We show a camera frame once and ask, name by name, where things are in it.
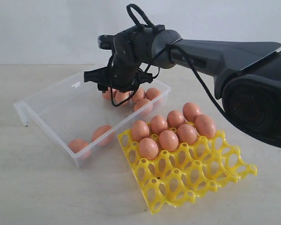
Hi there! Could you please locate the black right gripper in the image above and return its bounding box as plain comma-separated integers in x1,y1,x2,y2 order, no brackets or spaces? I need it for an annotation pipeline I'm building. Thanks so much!
84,55,153,93

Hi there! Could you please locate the brown egg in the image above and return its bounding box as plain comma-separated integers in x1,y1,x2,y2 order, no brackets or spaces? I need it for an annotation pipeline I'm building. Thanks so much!
68,138,91,160
194,114,216,139
182,102,202,122
114,91,131,106
150,115,168,135
158,130,179,152
131,87,146,103
133,98,153,116
131,120,150,142
102,88,117,101
177,124,198,145
167,110,185,128
138,137,159,160
146,88,161,100
91,125,115,146

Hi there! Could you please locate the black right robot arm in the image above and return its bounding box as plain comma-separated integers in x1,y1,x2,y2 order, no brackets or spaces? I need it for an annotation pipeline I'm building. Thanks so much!
84,24,281,148

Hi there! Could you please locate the clear plastic bin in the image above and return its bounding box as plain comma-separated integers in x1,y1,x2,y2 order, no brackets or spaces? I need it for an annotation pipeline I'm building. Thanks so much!
14,72,171,168

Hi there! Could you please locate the yellow plastic egg tray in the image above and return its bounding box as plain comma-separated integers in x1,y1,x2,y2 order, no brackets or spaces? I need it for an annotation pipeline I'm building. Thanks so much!
118,129,258,214

